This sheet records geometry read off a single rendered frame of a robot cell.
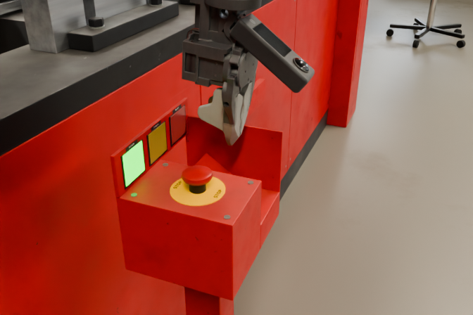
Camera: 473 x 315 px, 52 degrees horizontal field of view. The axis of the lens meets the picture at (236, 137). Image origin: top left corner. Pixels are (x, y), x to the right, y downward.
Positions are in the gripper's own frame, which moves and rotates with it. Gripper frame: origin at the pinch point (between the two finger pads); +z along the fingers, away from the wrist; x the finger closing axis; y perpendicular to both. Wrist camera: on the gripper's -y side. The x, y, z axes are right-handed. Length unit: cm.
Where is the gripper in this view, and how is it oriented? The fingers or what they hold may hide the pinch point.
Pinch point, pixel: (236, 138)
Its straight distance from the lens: 69.5
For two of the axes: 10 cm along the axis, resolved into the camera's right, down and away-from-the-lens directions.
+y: -9.3, -2.4, 2.8
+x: -3.6, 4.3, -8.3
